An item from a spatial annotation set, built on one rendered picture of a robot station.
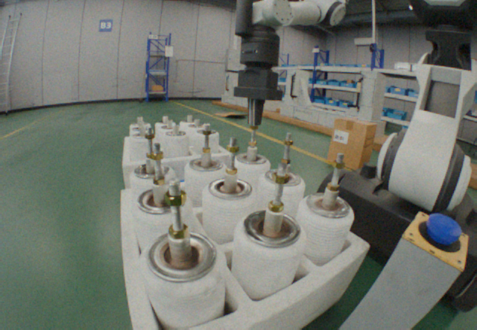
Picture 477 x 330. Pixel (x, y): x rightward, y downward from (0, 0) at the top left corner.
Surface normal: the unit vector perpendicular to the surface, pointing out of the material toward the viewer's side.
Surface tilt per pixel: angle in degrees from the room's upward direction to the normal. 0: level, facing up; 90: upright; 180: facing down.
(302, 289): 0
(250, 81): 90
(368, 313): 90
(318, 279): 0
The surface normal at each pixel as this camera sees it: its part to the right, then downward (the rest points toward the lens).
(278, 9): 0.61, 0.28
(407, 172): -0.87, 0.08
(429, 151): -0.64, -0.52
